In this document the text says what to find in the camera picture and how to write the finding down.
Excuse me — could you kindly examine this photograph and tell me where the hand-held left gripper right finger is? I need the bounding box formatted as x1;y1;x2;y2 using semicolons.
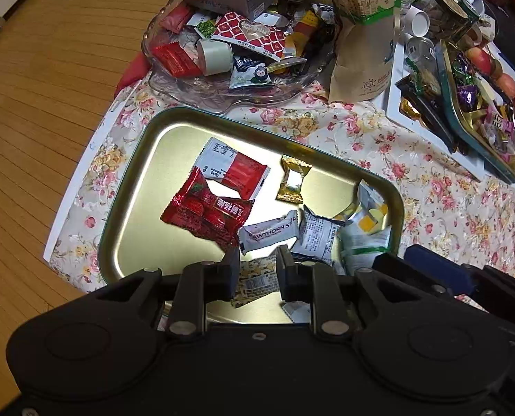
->
276;245;420;341

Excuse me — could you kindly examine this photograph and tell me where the beige patterned snack packet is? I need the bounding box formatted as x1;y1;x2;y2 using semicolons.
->
230;257;282;308

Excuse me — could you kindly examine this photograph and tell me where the pink snack packet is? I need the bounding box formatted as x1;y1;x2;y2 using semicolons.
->
485;110;515;161

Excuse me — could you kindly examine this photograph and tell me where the plain red packet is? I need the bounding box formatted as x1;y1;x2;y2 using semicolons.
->
150;43;204;79

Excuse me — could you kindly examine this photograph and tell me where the white cartoon print packet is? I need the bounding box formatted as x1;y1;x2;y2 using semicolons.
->
229;61;272;90

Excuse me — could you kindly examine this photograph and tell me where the yellow foil candy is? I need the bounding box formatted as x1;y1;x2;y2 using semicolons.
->
276;155;312;204

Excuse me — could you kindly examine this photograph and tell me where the white flat tray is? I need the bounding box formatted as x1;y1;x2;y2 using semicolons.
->
386;39;494;183

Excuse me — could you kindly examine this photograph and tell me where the grey and yellow snack packet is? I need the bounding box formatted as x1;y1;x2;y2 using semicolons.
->
339;180;390;243

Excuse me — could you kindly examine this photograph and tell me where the white tape roll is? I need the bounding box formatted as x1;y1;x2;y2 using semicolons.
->
196;38;234;75

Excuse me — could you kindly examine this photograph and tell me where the red apple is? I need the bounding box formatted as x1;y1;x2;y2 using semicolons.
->
495;73;515;96
465;47;492;74

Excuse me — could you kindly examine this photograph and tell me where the glass jar of brown snacks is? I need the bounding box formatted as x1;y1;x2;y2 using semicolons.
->
426;0;468;40

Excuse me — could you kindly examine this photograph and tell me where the white cup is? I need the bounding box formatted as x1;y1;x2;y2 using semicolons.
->
402;9;431;37

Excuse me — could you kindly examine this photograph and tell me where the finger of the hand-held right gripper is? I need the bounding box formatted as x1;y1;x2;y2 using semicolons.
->
371;251;455;298
405;245;477;296

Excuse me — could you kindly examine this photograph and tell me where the teal tin of sweets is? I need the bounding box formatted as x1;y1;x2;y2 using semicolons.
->
438;39;515;183

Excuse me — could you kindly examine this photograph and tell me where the kraft paper snack bag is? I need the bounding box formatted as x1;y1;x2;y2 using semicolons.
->
322;0;403;104

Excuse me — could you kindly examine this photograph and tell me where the clear pack of cookies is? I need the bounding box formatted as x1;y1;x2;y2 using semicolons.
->
409;69;440;96

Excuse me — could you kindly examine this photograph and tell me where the purple foil candy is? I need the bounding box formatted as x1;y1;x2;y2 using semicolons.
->
456;86;481;111

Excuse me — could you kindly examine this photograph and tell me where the white strip snack packet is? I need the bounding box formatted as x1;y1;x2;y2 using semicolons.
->
239;210;300;255

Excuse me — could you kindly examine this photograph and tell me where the small white snack packet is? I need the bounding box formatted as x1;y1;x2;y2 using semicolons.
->
282;301;314;325

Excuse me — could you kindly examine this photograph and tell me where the black snack bar packet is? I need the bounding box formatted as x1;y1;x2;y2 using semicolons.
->
395;76;470;154

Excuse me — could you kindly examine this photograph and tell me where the green foil candy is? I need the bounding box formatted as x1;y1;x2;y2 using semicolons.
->
453;63;474;85

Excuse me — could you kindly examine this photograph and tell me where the red berry print snack packet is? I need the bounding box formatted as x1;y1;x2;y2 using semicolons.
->
160;167;255;250

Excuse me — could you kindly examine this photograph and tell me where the green and white snack packet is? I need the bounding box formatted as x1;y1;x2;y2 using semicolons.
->
335;225;392;276

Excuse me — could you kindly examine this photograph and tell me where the white dark-edged snack packet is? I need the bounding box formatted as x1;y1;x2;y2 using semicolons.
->
291;206;346;267

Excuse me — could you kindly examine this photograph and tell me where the red and white snack packet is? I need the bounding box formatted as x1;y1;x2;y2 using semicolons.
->
194;137;270;200

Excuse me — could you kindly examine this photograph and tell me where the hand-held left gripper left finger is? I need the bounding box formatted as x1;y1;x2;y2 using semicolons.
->
86;245;241;341

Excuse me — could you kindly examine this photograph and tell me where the clear glass dish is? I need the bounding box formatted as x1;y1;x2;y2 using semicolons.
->
141;0;340;111

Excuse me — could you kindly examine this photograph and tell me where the red cloth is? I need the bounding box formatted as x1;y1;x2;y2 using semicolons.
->
114;58;150;98

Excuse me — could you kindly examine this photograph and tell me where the gold tin tray teal rim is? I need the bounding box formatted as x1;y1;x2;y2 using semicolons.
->
98;106;404;326

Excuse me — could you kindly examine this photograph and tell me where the floral tablecloth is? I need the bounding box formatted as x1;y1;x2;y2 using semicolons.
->
45;58;515;313

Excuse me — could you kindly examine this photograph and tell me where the clear plastic jar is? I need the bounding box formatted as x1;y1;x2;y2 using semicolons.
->
407;37;437;68

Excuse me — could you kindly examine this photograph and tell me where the red lattice print packet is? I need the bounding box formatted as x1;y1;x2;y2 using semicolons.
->
210;11;286;62

